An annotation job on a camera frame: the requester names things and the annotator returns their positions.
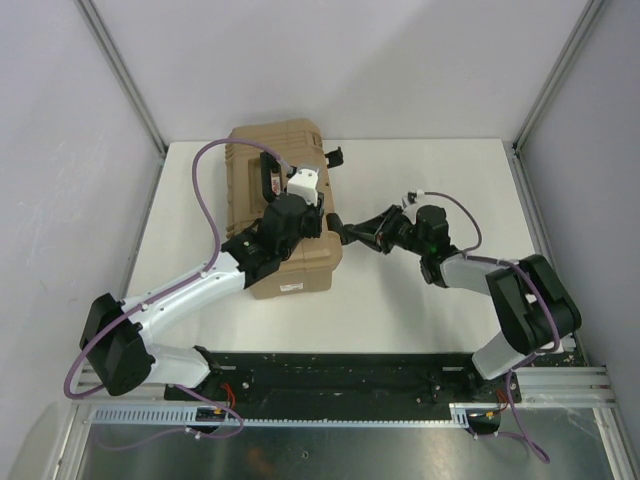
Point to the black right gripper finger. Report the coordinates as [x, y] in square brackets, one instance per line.
[370, 240]
[377, 224]

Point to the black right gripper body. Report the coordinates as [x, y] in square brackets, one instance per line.
[398, 233]

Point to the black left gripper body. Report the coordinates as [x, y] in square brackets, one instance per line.
[315, 221]

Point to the tan plastic tool box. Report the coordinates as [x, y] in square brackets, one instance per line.
[299, 143]

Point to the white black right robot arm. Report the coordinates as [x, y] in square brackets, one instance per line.
[534, 309]

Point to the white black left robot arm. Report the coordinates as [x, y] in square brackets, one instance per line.
[121, 338]

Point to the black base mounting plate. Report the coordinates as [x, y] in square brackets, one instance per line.
[439, 378]

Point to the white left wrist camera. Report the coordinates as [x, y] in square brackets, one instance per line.
[304, 184]

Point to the left aluminium corner post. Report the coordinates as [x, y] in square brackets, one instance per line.
[116, 62]

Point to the aluminium corner post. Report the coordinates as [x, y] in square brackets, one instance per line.
[576, 41]
[116, 62]

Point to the right aluminium corner post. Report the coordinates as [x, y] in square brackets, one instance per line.
[576, 41]

